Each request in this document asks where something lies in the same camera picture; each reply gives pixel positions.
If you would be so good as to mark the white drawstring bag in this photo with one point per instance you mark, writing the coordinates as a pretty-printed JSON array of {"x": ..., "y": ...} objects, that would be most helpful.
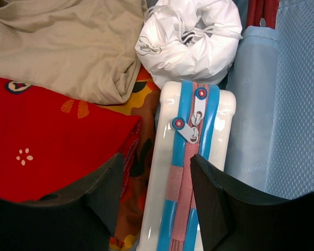
[{"x": 189, "y": 40}]

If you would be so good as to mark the orange camouflage garment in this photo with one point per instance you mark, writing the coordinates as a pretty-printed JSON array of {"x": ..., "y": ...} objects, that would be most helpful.
[{"x": 143, "y": 102}]

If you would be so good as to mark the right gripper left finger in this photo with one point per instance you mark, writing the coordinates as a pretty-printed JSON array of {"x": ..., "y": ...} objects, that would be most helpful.
[{"x": 80, "y": 216}]

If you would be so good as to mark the beige shirt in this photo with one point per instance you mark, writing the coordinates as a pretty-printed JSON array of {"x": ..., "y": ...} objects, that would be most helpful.
[{"x": 82, "y": 49}]

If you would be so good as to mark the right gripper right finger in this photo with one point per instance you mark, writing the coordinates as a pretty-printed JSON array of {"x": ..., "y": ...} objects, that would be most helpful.
[{"x": 235, "y": 216}]

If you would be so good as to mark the white blue toiletry case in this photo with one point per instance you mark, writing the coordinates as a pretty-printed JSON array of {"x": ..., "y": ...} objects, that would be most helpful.
[{"x": 194, "y": 119}]

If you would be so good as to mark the red patterned towel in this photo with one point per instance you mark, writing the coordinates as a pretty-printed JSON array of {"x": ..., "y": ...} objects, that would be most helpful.
[{"x": 48, "y": 140}]

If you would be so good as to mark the red suitcase blue lining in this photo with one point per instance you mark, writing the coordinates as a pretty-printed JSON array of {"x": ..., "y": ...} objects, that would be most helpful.
[{"x": 271, "y": 146}]

